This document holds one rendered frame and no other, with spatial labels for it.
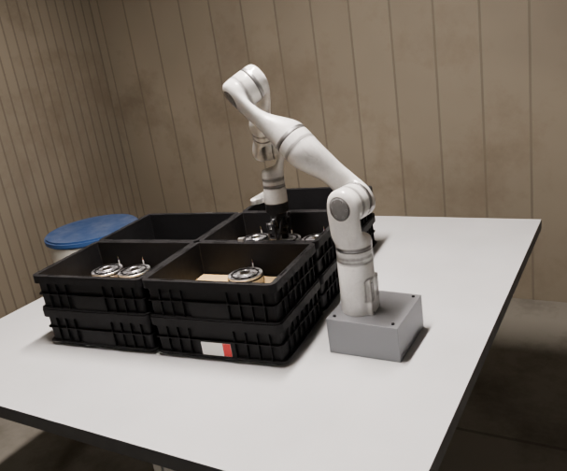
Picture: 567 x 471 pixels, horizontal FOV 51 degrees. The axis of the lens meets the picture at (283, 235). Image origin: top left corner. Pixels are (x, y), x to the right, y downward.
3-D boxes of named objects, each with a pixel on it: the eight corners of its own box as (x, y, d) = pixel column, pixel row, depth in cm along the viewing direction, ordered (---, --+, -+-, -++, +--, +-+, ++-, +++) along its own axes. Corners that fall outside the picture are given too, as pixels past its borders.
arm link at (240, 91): (216, 79, 154) (279, 147, 148) (245, 58, 156) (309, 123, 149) (221, 98, 163) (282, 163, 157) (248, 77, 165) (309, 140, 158)
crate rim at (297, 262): (318, 249, 171) (316, 242, 170) (275, 294, 145) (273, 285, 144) (198, 249, 187) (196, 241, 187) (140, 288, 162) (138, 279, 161)
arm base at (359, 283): (382, 302, 158) (376, 241, 152) (371, 318, 150) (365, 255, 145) (348, 299, 162) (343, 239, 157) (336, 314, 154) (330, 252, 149)
